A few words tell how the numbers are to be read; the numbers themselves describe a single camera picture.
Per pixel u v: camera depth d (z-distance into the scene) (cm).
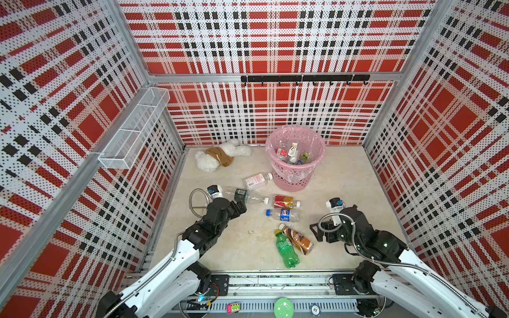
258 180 101
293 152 88
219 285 74
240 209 72
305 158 98
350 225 54
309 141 95
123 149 92
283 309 66
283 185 94
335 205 66
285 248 79
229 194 95
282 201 91
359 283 65
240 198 73
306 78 89
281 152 92
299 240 80
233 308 67
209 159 104
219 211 58
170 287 55
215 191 69
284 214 87
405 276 47
